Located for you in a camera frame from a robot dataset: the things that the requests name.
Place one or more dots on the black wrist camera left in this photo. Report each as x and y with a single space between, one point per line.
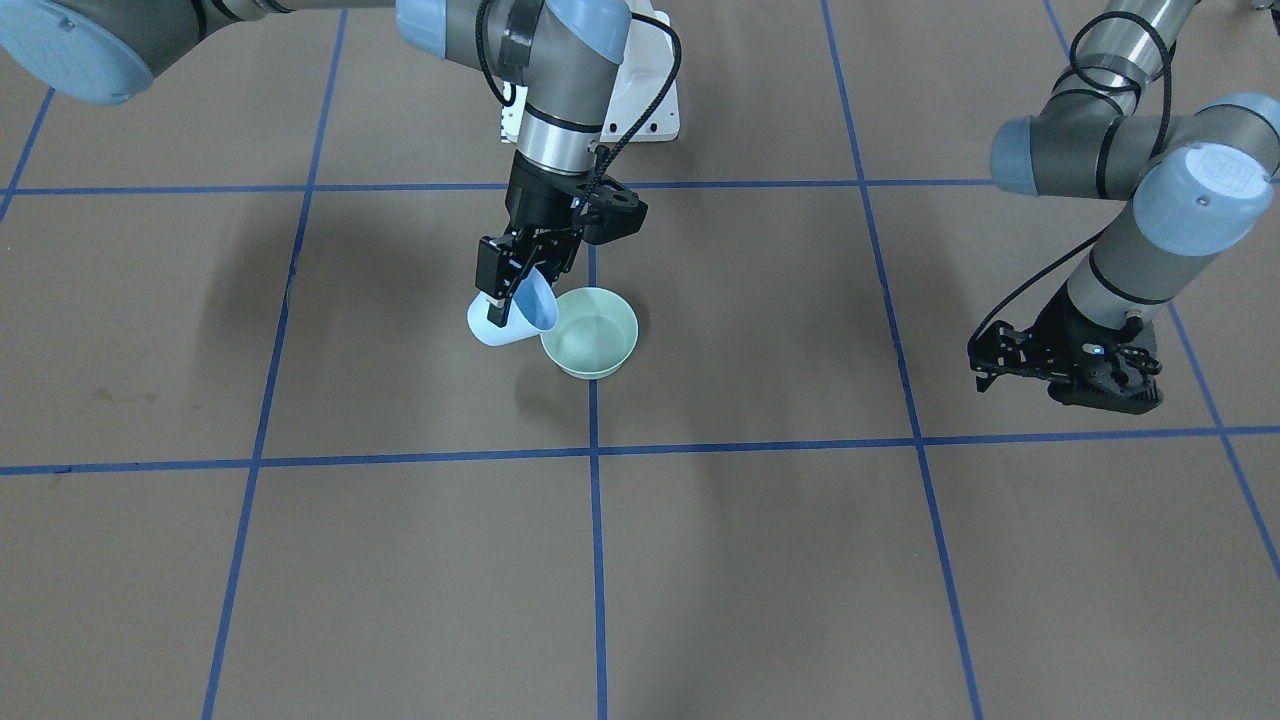
1131 392

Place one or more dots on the green ceramic bowl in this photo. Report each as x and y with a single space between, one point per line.
596 331

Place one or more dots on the light blue paper cup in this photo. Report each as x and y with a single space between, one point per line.
532 311

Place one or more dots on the brown paper table mat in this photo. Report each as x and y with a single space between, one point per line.
350 542

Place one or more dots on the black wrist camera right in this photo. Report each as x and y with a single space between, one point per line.
610 212

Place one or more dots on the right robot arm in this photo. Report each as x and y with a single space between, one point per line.
146 243

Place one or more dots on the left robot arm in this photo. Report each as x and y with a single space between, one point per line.
1191 187

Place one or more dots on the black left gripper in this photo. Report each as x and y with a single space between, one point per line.
1056 330

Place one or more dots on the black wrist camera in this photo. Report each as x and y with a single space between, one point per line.
610 212
1131 392

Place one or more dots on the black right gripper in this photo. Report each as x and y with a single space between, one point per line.
537 207

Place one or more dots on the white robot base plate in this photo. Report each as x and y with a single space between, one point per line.
586 71

